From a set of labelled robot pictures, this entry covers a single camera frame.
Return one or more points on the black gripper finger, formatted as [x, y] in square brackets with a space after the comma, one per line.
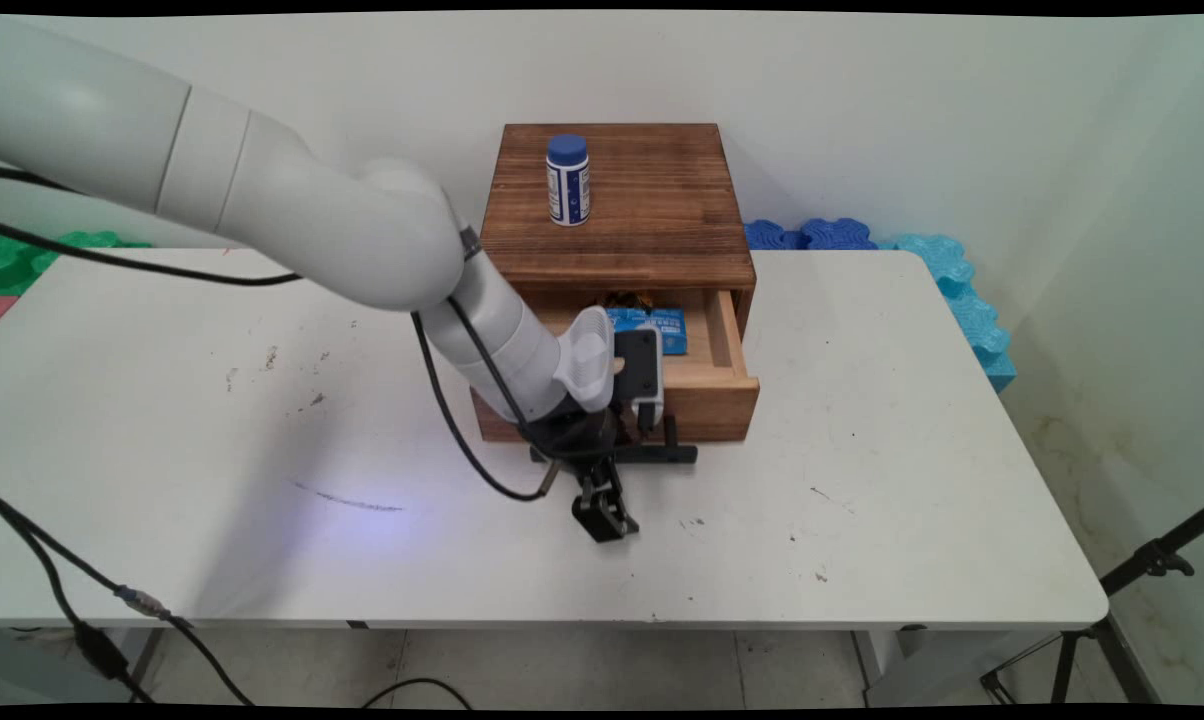
[590, 510]
[617, 510]

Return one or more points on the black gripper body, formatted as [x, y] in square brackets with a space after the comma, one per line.
[577, 440]

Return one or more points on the light blue foam mat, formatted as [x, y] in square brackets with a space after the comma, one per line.
[967, 300]

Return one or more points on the blue packet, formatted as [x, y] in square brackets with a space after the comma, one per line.
[667, 325]

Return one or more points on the green foam mat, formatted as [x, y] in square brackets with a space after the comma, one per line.
[32, 255]

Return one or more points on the brown wooden drawer cabinet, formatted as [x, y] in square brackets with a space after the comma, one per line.
[652, 210]

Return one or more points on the black tripod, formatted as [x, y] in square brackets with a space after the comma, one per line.
[1132, 575]

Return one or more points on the white bottle with blue cap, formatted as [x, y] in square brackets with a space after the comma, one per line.
[569, 190]

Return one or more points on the dark blue foam mat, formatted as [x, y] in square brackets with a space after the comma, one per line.
[812, 236]

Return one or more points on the pink foam mat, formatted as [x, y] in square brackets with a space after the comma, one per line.
[2, 306]

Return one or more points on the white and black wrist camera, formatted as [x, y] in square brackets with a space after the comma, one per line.
[640, 370]

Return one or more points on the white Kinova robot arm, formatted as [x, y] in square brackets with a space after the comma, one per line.
[282, 205]

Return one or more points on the grey table leg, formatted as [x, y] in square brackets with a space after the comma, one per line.
[134, 650]
[877, 655]

